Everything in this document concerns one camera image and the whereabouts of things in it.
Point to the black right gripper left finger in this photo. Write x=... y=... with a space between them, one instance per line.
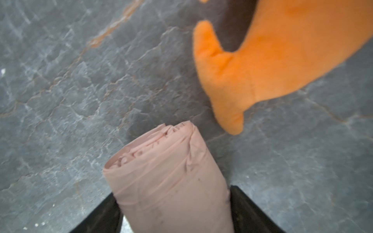
x=105 y=218

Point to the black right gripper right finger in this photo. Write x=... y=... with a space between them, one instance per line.
x=247 y=216

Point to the pink umbrella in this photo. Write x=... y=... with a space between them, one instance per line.
x=167 y=181

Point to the orange shark plush toy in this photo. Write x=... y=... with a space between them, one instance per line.
x=288 y=45

